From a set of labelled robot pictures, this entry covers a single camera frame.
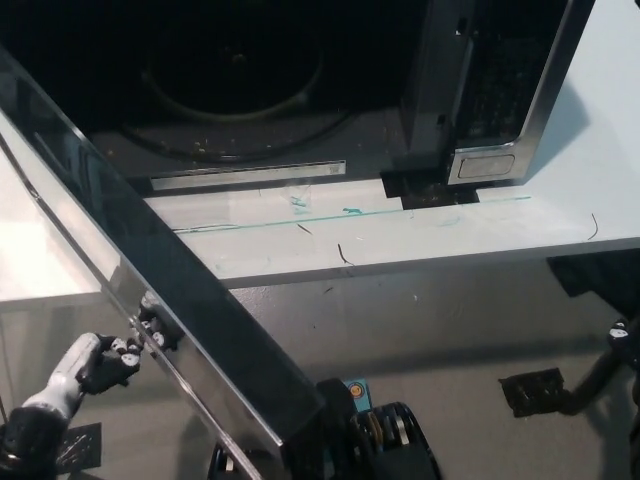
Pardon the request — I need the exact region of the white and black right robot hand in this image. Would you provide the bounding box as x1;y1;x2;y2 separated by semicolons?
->
606;319;640;374

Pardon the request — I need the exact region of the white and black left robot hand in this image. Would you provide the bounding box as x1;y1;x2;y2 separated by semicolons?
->
22;332;147;416

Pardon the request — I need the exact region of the mirrored glass microwave door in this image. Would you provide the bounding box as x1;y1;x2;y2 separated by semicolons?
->
0;44;329;480

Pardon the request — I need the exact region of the silver microwave door release button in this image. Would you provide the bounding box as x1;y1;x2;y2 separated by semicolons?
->
458;153;517;182

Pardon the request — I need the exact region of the black robot torso with teal tops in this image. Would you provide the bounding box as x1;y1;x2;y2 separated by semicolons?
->
209;377;442;480

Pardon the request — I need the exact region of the black and silver microwave oven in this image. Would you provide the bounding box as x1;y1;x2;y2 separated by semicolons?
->
0;0;597;197

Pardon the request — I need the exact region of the black floor socket plate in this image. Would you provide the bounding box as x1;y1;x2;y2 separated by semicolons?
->
498;368;567;419
58;422;104;472

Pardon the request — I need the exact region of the round glass turntable plate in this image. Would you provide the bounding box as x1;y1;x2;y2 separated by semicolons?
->
118;24;354;162

